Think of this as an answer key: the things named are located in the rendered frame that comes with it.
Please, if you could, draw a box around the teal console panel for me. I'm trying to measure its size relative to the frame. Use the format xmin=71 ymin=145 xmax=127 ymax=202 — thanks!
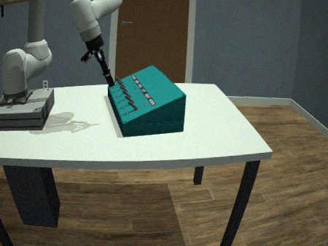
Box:
xmin=108 ymin=65 xmax=187 ymax=137

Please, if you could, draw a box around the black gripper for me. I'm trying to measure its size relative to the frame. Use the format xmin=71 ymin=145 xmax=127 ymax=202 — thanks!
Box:
xmin=85 ymin=35 xmax=115 ymax=87

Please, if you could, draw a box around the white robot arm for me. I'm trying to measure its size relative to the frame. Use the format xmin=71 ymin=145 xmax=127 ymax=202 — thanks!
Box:
xmin=0 ymin=0 xmax=122 ymax=107

